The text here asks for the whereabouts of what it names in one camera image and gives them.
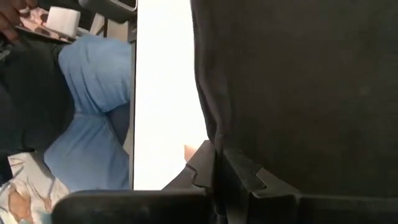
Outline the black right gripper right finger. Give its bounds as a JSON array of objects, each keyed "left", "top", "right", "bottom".
[{"left": 222, "top": 147, "right": 398, "bottom": 224}]

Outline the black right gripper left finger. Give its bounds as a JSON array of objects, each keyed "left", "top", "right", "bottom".
[{"left": 51, "top": 139, "right": 216, "bottom": 224}]

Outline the black towel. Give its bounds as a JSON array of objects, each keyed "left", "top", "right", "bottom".
[{"left": 190, "top": 0, "right": 398, "bottom": 218}]

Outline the floral patterned fabric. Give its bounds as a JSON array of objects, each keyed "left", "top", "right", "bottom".
[{"left": 0, "top": 151, "right": 71, "bottom": 224}]

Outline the person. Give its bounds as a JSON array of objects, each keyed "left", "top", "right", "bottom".
[{"left": 0, "top": 0, "right": 133, "bottom": 194}]

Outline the white block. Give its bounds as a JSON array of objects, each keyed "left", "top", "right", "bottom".
[{"left": 45, "top": 6, "right": 81, "bottom": 39}]

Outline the leopard patterned item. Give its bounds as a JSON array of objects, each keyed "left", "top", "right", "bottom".
[{"left": 15, "top": 7, "right": 75, "bottom": 44}]

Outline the person's hand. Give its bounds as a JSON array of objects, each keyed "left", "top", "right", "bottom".
[{"left": 0, "top": 0, "right": 38, "bottom": 43}]

